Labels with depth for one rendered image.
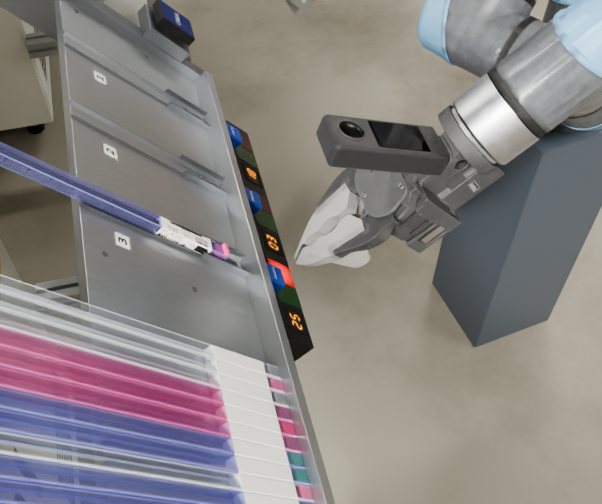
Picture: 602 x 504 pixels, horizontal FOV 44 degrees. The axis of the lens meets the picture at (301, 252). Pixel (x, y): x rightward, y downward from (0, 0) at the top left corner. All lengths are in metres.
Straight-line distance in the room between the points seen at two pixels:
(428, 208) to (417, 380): 0.85
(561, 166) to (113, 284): 0.79
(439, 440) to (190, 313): 0.89
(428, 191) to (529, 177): 0.51
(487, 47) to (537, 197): 0.49
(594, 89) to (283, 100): 1.44
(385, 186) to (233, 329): 0.19
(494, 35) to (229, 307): 0.37
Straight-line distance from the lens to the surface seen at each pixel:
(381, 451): 1.43
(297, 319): 0.78
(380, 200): 0.69
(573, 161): 1.22
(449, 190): 0.71
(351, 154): 0.63
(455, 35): 0.79
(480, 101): 0.66
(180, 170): 0.77
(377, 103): 2.04
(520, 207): 1.24
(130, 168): 0.71
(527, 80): 0.66
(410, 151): 0.66
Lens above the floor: 1.31
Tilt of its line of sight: 51 degrees down
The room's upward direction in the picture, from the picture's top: straight up
